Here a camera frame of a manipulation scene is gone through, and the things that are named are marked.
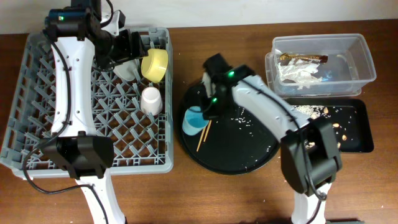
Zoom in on wooden chopstick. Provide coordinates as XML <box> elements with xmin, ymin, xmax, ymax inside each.
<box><xmin>196</xmin><ymin>127</ymin><xmax>206</xmax><ymax>152</ymax></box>
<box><xmin>203</xmin><ymin>120</ymin><xmax>212</xmax><ymax>142</ymax></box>

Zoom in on grey plate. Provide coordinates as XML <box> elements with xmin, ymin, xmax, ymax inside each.
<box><xmin>113</xmin><ymin>59</ymin><xmax>140</xmax><ymax>82</ymax></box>

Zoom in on blue cup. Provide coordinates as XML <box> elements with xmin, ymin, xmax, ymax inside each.
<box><xmin>182</xmin><ymin>106</ymin><xmax>209</xmax><ymax>136</ymax></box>

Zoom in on yellow bowl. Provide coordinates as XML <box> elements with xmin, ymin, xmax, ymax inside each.
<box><xmin>141</xmin><ymin>49</ymin><xmax>169</xmax><ymax>83</ymax></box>

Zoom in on pink cup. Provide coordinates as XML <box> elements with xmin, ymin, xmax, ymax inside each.
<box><xmin>140</xmin><ymin>86</ymin><xmax>163</xmax><ymax>116</ymax></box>

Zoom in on brown snack wrapper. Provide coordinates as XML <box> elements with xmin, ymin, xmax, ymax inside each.
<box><xmin>279</xmin><ymin>53</ymin><xmax>328</xmax><ymax>65</ymax></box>

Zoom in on white napkin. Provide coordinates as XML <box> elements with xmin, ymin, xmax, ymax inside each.
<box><xmin>277</xmin><ymin>59</ymin><xmax>322</xmax><ymax>90</ymax></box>

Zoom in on food scraps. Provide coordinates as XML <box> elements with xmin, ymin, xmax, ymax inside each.
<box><xmin>292</xmin><ymin>105</ymin><xmax>349</xmax><ymax>149</ymax></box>

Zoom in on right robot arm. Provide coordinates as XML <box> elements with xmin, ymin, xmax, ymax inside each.
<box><xmin>201</xmin><ymin>54</ymin><xmax>343</xmax><ymax>223</ymax></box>

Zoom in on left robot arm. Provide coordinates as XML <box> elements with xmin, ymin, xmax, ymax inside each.
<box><xmin>39</xmin><ymin>1</ymin><xmax>148</xmax><ymax>223</ymax></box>

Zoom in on grey dishwasher rack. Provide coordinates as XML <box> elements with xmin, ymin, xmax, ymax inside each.
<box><xmin>1</xmin><ymin>33</ymin><xmax>174</xmax><ymax>178</ymax></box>

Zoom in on round black tray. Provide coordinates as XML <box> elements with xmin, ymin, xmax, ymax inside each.
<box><xmin>176</xmin><ymin>83</ymin><xmax>280</xmax><ymax>175</ymax></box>

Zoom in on clear plastic bin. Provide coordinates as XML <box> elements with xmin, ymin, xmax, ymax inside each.
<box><xmin>265</xmin><ymin>34</ymin><xmax>376</xmax><ymax>98</ymax></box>

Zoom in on black rectangular tray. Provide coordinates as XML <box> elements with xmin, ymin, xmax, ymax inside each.
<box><xmin>287</xmin><ymin>98</ymin><xmax>374</xmax><ymax>153</ymax></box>

